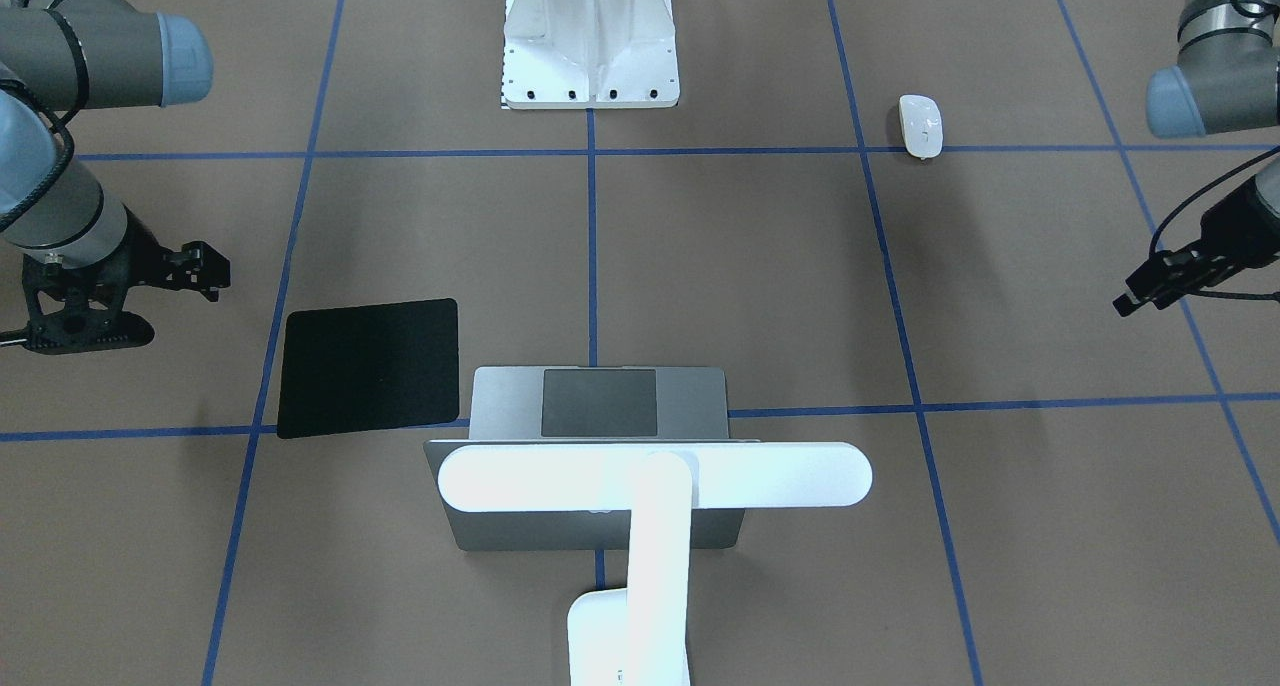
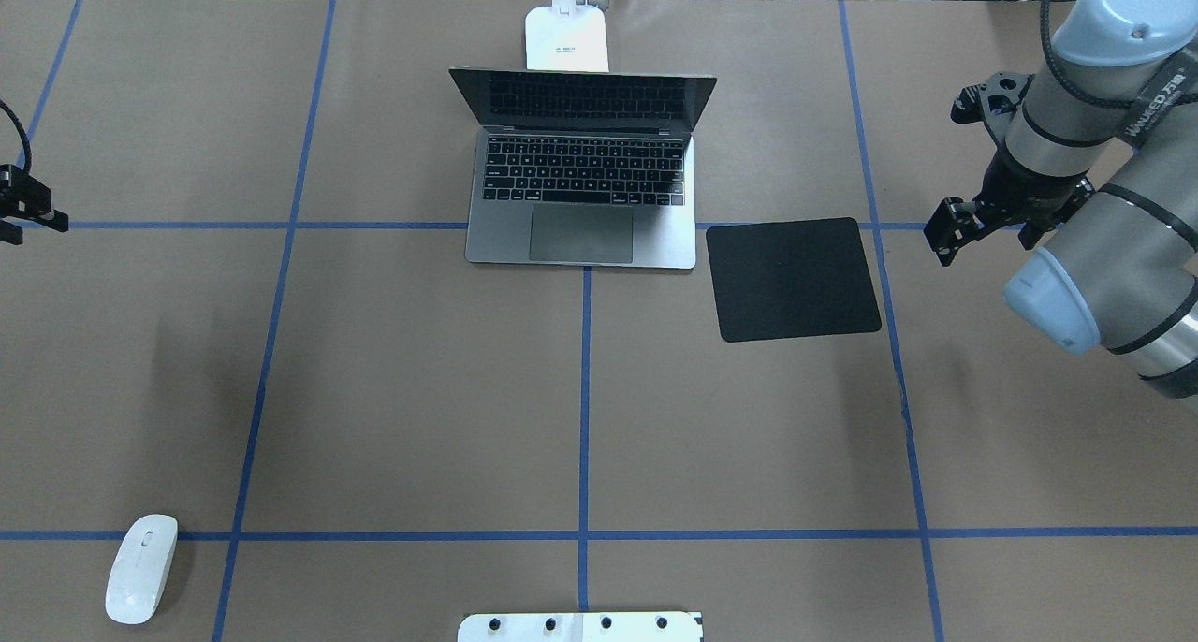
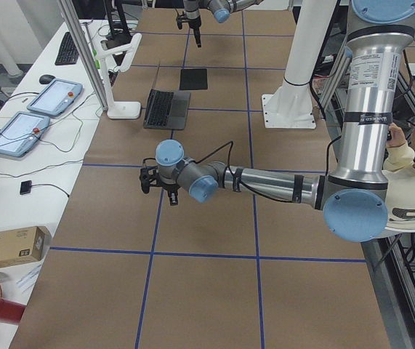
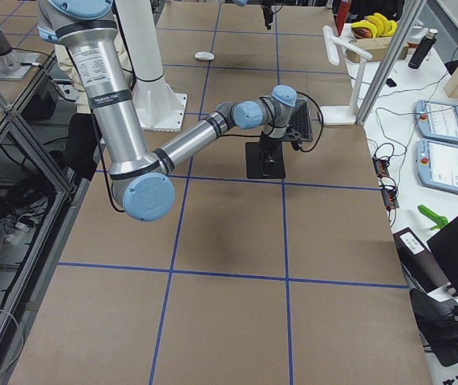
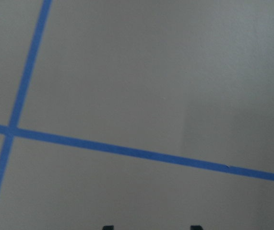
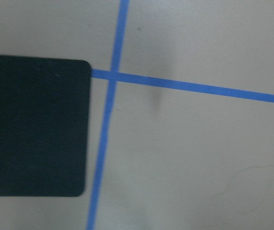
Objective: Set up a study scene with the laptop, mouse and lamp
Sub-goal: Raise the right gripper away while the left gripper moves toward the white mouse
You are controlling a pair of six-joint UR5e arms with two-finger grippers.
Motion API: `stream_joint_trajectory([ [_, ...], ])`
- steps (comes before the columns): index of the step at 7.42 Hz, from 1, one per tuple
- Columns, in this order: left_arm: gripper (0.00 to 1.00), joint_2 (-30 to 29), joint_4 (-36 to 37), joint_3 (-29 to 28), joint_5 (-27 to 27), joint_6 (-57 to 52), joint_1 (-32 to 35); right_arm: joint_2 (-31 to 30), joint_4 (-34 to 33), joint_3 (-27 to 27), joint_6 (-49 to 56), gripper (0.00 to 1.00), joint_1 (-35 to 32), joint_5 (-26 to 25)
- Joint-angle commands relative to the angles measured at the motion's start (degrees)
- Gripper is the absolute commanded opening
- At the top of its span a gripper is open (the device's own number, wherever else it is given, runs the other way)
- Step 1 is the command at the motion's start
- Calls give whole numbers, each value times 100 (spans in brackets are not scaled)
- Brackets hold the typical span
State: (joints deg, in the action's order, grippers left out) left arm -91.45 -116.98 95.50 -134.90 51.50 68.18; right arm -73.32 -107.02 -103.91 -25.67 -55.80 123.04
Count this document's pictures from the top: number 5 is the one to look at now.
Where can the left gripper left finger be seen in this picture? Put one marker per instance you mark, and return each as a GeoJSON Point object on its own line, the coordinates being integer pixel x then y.
{"type": "Point", "coordinates": [108, 227]}

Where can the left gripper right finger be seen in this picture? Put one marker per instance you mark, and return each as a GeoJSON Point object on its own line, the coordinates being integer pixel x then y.
{"type": "Point", "coordinates": [196, 227]}

